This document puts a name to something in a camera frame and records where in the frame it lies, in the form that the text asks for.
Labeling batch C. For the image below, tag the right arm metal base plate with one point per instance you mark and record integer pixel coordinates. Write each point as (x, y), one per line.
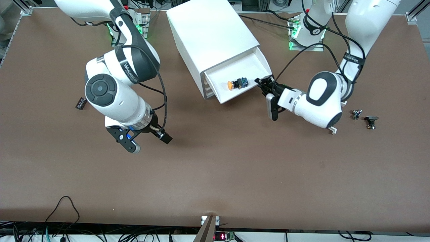
(145, 23)

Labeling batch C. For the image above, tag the orange push button switch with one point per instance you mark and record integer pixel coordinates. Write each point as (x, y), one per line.
(237, 84)

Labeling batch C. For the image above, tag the white curved plastic arc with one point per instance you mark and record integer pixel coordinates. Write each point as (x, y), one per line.
(332, 130)

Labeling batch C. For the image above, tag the aluminium frame corner bracket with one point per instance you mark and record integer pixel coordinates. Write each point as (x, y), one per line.
(26, 11)
(410, 17)

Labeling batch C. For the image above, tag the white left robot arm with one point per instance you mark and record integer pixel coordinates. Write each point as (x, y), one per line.
(322, 101)

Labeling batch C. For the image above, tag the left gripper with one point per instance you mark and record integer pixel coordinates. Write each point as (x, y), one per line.
(276, 91)

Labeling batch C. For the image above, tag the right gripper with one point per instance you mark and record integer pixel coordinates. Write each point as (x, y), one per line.
(155, 128)

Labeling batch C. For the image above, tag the small red LED device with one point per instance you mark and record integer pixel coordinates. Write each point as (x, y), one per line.
(223, 236)

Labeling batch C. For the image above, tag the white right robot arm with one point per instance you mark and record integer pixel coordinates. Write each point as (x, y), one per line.
(111, 90)

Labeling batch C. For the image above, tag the grey camera mounting post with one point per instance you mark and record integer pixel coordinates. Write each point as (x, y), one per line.
(206, 232)

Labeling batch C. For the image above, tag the small black brass component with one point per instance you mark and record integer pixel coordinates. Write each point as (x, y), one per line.
(371, 120)

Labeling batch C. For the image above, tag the small black rectangular component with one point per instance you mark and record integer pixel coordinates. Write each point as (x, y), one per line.
(80, 103)

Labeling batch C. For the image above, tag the small grey metal component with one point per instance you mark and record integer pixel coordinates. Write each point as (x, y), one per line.
(356, 114)

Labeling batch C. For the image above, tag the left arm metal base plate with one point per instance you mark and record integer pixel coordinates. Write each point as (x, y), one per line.
(319, 48)

